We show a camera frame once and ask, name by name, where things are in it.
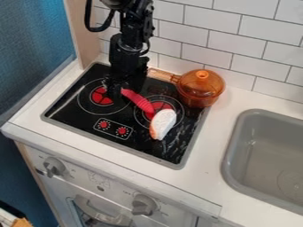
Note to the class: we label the orange pot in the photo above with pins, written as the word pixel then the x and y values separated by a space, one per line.
pixel 197 87

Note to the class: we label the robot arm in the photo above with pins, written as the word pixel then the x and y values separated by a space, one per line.
pixel 134 20

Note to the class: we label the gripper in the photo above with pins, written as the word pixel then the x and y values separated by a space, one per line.
pixel 125 60

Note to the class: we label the toy sink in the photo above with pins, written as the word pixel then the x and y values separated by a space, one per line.
pixel 268 159

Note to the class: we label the white and orange toy food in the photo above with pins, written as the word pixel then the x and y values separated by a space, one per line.
pixel 162 124

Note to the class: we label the toy stove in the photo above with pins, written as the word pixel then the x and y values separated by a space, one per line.
pixel 118 118

